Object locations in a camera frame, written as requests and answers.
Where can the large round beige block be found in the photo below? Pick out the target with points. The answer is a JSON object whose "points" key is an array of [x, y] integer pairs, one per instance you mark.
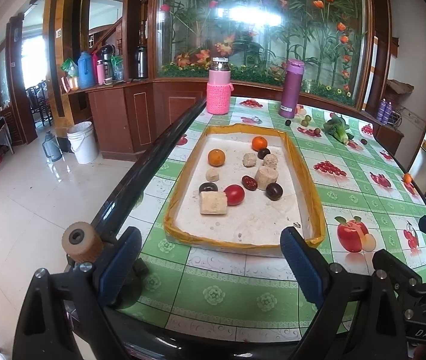
{"points": [[264, 176]]}

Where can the white plastic bucket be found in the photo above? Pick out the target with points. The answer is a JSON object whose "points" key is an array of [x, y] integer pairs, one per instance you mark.
{"points": [[83, 142]]}

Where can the blue plastic jug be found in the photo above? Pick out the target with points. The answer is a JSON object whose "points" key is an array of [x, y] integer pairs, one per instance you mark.
{"points": [[85, 69]]}

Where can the grey metal kettle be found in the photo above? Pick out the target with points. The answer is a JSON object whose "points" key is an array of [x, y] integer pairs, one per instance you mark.
{"points": [[51, 147]]}

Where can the pink water bottle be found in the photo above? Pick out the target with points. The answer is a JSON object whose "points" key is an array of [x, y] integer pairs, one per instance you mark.
{"points": [[100, 72]]}

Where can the wooden roller wheel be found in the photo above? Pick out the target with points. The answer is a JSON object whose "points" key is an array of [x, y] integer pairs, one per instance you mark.
{"points": [[81, 243]]}

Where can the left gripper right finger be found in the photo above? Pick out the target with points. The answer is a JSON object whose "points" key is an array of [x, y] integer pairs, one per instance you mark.
{"points": [[307, 264]]}

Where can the dark plum among blocks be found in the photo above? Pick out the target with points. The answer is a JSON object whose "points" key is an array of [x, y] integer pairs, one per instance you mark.
{"points": [[263, 153]]}

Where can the purple spray cans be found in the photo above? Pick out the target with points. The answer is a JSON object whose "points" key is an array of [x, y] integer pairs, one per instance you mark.
{"points": [[384, 111]]}

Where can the dark orange mandarin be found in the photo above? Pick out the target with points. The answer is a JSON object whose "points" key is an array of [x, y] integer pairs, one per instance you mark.
{"points": [[216, 158]]}

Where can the bright orange mandarin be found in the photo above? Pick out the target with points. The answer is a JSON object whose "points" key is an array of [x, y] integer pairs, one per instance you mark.
{"points": [[259, 143]]}

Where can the dark plum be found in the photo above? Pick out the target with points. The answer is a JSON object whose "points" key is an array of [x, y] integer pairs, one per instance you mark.
{"points": [[274, 191], [208, 187]]}

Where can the red date fruit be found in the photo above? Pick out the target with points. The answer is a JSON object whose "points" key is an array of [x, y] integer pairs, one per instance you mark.
{"points": [[249, 183]]}

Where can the green leafy cabbage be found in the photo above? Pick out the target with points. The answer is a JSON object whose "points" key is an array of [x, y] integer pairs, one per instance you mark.
{"points": [[337, 127]]}

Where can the small orange at edge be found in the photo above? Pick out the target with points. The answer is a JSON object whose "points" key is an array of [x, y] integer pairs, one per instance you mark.
{"points": [[407, 178]]}

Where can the purple thermos bottle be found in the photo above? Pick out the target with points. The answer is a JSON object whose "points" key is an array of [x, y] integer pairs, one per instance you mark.
{"points": [[291, 88]]}

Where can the red tomato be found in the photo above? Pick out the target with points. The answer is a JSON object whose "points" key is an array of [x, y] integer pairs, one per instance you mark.
{"points": [[235, 194]]}

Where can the pink knit-sleeved jar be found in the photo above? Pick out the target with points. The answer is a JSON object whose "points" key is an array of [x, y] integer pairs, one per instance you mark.
{"points": [[219, 87]]}

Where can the large angular beige block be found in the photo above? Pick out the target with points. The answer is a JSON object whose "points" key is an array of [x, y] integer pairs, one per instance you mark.
{"points": [[213, 203]]}

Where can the yellow-rimmed white tray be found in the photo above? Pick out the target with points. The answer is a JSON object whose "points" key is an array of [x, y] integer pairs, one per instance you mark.
{"points": [[255, 225]]}

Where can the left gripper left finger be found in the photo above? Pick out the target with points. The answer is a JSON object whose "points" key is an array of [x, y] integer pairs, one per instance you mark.
{"points": [[115, 263]]}

